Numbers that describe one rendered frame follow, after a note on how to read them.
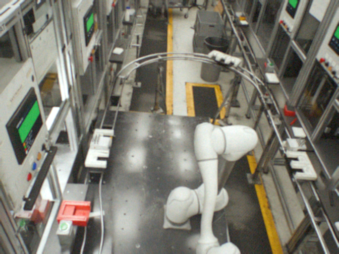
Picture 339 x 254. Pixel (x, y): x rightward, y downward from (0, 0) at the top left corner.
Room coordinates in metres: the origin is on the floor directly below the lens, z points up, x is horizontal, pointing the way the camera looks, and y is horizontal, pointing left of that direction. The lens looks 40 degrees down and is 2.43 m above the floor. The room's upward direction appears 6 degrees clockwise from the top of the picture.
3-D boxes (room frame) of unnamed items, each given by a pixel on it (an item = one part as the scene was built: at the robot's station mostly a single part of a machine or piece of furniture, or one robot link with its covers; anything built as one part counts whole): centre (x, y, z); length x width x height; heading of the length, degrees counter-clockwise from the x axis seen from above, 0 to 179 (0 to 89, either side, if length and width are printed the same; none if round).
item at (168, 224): (1.17, -0.14, 0.71); 0.22 x 0.18 x 0.06; 3
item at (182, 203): (1.15, -0.15, 0.85); 0.18 x 0.16 x 0.22; 108
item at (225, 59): (3.22, -0.59, 0.84); 0.37 x 0.14 x 0.10; 61
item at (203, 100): (3.54, -0.52, 0.01); 1.00 x 0.55 x 0.01; 3
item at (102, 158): (1.55, 0.47, 0.84); 0.36 x 0.14 x 0.10; 3
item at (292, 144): (1.77, -1.02, 0.92); 0.13 x 0.10 x 0.09; 93
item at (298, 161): (1.65, -1.03, 0.84); 0.37 x 0.14 x 0.10; 3
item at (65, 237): (0.79, 0.47, 0.97); 0.08 x 0.08 x 0.12; 3
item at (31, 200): (0.85, 0.53, 1.37); 0.36 x 0.04 x 0.04; 3
